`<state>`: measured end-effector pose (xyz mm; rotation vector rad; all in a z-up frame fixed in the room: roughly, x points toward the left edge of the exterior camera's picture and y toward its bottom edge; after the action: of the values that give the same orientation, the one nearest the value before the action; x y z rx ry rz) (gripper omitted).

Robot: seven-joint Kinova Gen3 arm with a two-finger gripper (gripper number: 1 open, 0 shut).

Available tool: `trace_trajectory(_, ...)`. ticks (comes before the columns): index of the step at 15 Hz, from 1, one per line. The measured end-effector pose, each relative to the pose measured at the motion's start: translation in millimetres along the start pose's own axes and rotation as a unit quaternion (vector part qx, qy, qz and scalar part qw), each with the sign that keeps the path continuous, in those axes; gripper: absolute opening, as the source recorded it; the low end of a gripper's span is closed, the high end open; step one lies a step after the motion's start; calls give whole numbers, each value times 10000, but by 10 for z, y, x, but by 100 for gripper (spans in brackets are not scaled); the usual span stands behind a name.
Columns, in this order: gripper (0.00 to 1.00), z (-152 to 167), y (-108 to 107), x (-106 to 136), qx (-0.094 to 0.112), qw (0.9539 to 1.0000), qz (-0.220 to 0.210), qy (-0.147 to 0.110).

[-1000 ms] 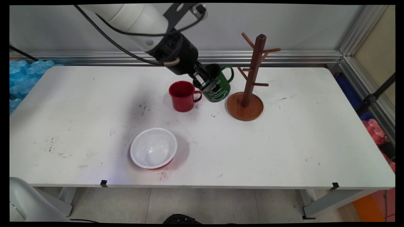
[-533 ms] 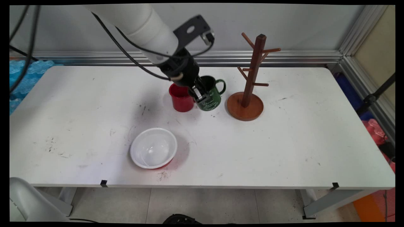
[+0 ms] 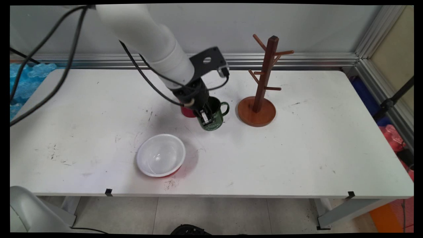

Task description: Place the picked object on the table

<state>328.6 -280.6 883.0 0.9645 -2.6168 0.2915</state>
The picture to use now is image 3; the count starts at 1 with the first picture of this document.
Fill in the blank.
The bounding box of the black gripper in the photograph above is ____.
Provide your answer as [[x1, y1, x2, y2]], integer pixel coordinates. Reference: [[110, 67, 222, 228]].
[[173, 79, 216, 127]]

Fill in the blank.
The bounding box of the green enamel mug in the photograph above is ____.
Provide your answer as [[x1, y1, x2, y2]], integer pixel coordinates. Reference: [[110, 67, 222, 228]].
[[197, 96, 230, 131]]

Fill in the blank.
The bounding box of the red enamel mug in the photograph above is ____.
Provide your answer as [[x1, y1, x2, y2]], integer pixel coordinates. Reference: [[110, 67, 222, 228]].
[[180, 105, 197, 118]]

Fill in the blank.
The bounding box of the brown wooden mug tree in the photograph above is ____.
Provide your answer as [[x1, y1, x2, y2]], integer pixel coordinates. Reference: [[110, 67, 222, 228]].
[[238, 34, 295, 128]]

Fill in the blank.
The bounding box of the white bowl with red outside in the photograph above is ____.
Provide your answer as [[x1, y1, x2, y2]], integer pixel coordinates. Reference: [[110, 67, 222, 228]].
[[136, 134, 186, 178]]

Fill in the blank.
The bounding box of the black round object on floor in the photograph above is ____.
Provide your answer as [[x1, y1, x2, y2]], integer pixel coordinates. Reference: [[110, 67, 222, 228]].
[[170, 224, 212, 235]]

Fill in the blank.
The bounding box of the blue plastic item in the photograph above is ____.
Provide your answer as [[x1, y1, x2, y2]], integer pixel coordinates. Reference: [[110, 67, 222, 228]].
[[350, 77, 392, 127]]

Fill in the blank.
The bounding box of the grey table leg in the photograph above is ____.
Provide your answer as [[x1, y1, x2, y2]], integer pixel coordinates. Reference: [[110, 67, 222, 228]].
[[35, 196, 81, 227], [311, 198, 395, 230]]

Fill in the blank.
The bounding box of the black tripod leg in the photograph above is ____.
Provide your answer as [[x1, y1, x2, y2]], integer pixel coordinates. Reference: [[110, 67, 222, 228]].
[[373, 77, 414, 122]]

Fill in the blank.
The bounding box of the blue bubble wrap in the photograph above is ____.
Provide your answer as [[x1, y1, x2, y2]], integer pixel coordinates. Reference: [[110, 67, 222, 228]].
[[10, 62, 68, 121]]

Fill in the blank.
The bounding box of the red plastic bag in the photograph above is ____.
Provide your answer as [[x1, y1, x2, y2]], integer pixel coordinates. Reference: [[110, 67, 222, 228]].
[[378, 124, 414, 181]]

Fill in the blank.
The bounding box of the thin black rod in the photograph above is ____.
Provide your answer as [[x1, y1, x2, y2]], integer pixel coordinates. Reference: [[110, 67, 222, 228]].
[[10, 47, 41, 64]]

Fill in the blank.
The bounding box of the white rounded plastic shell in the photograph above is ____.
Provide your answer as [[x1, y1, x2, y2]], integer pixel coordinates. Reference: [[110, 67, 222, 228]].
[[10, 185, 72, 233]]

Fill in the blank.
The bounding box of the orange box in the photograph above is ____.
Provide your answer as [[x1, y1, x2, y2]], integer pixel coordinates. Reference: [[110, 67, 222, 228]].
[[368, 198, 414, 233]]

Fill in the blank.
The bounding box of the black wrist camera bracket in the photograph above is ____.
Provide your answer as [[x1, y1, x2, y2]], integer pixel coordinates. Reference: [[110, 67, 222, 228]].
[[188, 47, 230, 84]]

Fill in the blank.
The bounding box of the thin black camera cable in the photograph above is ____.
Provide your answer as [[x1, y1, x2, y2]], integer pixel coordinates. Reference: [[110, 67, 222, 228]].
[[118, 40, 230, 107]]

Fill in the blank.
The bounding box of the horizontal aluminium frame rail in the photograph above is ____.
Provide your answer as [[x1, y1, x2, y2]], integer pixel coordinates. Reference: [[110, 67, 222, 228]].
[[10, 52, 359, 70]]

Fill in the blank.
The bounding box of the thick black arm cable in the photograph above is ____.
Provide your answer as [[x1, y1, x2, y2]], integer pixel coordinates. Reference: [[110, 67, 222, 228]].
[[10, 5, 91, 103], [10, 5, 96, 127]]

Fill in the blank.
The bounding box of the black floor cable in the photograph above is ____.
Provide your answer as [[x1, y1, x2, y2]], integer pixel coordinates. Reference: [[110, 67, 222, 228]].
[[71, 226, 110, 234]]

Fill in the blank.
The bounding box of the angled aluminium frame post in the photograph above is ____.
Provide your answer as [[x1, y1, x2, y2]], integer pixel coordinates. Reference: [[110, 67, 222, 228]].
[[354, 5, 414, 152]]

